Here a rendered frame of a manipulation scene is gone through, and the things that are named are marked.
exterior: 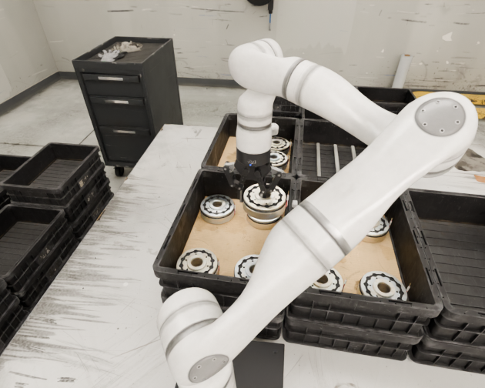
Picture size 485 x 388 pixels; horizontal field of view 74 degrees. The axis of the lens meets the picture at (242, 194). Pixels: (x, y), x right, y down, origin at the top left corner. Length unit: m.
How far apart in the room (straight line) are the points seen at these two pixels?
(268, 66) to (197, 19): 3.57
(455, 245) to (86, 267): 1.07
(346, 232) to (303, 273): 0.07
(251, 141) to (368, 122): 0.23
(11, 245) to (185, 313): 1.45
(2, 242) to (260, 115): 1.50
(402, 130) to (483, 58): 4.11
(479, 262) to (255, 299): 0.75
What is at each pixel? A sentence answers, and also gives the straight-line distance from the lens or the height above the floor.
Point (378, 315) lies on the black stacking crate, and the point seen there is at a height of 0.87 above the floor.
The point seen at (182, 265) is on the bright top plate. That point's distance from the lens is 0.82.
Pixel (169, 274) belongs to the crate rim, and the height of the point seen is 0.93.
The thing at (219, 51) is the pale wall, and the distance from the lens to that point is 4.13.
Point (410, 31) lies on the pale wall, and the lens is 4.18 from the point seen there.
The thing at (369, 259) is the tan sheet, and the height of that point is 0.83.
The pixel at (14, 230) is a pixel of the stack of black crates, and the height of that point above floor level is 0.38.
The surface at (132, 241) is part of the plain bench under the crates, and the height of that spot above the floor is 0.70.
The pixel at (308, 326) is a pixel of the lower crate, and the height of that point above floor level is 0.81.
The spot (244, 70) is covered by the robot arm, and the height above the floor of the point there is 1.31.
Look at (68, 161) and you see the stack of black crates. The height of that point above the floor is 0.49.
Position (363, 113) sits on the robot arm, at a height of 1.28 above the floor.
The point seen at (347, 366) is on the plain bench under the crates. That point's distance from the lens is 0.90.
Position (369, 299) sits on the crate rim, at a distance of 0.72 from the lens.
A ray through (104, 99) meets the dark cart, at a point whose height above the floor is 0.66.
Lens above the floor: 1.49
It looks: 39 degrees down
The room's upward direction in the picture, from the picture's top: straight up
